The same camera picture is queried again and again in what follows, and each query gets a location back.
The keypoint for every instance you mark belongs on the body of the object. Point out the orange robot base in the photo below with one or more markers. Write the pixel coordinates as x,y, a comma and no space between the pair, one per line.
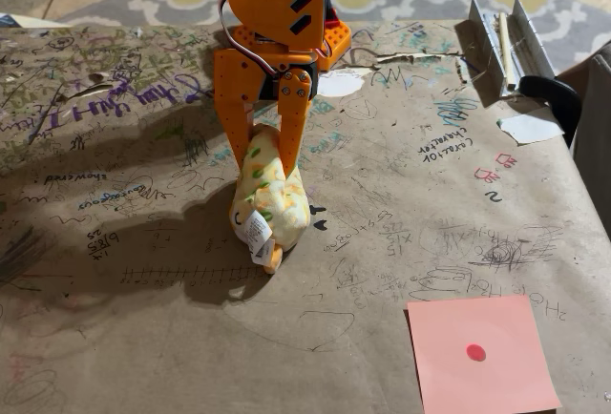
336,42

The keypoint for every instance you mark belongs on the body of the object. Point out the white oval paper patch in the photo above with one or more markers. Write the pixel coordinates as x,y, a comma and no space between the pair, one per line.
336,84

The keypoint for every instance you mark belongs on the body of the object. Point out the white paper scrap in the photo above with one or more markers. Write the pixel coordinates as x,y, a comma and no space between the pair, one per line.
530,127

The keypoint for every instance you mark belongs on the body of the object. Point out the scribbled brown paper cover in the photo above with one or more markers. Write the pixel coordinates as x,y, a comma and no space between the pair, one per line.
143,337

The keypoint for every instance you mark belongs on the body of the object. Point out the aluminium channel profile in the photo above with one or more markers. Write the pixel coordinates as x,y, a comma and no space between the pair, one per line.
530,51

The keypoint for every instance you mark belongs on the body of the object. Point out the grey upholstered chair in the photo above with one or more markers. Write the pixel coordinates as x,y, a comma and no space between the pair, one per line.
594,123

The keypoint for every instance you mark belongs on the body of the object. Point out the red oval object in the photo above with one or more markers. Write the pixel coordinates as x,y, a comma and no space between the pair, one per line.
476,352

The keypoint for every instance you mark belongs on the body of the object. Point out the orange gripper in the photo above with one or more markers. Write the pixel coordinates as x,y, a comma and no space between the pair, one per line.
237,79

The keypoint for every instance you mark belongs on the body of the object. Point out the pink sticky note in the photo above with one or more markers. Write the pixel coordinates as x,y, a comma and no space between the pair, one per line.
477,385

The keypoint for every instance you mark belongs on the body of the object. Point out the cat plush toy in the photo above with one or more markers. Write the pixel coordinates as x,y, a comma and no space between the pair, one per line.
281,199

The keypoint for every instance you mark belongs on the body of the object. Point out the white paper sheet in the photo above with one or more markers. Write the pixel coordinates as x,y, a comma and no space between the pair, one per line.
28,21

